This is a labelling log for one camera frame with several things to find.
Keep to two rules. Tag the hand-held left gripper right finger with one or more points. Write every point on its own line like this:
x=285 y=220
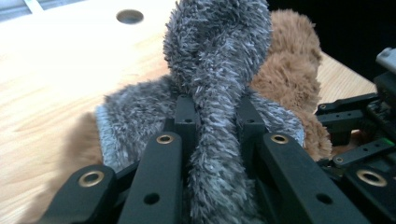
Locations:
x=295 y=186

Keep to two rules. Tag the brown teddy bear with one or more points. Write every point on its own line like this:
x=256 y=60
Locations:
x=289 y=77

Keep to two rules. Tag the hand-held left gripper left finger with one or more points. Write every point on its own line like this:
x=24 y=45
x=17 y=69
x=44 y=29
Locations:
x=155 y=186

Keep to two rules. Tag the grey fluffy cloth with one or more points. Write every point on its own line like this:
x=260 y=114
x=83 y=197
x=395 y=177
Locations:
x=214 y=46

